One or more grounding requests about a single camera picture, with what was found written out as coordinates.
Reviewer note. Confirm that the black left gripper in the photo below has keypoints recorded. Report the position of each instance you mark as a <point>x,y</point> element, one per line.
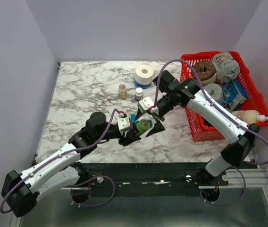
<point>129,139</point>

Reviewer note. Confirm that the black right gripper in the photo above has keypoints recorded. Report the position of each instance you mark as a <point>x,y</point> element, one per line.
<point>157,127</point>

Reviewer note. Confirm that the green pill bottle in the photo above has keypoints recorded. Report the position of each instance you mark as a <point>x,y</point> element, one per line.
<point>138,132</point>

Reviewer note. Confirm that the teal weekly pill organizer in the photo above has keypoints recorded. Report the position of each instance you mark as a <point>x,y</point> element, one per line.
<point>142,124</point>

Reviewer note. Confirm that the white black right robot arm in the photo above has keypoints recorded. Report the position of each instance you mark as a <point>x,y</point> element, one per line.
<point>239,135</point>

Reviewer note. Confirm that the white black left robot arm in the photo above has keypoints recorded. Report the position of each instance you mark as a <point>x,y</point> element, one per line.
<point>22,190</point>

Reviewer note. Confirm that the white pill bottle blue label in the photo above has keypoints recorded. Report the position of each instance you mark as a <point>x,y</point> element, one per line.
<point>138,94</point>

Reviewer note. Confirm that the clear jar yellow capsules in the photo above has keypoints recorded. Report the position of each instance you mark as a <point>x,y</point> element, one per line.
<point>122,91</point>

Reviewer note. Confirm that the white paper roll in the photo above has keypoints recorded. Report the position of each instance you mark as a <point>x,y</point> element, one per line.
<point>143,74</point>

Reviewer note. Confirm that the grey wrapped roll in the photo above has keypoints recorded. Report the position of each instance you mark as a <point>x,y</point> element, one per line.
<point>215,92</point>

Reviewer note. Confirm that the brown wrapped roll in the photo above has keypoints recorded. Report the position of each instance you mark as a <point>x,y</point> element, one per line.
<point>206,71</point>

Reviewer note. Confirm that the blue carton box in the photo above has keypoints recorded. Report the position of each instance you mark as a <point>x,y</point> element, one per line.
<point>234,94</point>

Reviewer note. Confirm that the grey crumpled bag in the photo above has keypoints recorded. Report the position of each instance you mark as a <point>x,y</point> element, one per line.
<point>227,68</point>

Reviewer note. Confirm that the cream squeeze bottle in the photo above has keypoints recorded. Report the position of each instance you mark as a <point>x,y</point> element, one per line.
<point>250,116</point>

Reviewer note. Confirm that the red plastic basket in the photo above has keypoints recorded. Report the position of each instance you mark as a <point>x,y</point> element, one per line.
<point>201,129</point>

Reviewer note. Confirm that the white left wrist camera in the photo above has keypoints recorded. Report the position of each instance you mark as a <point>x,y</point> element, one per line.
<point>124,124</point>

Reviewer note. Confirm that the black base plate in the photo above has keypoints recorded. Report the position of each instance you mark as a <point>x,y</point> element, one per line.
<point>144,179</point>

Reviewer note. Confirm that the aluminium rail frame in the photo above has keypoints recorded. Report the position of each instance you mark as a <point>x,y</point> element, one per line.
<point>251,178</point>

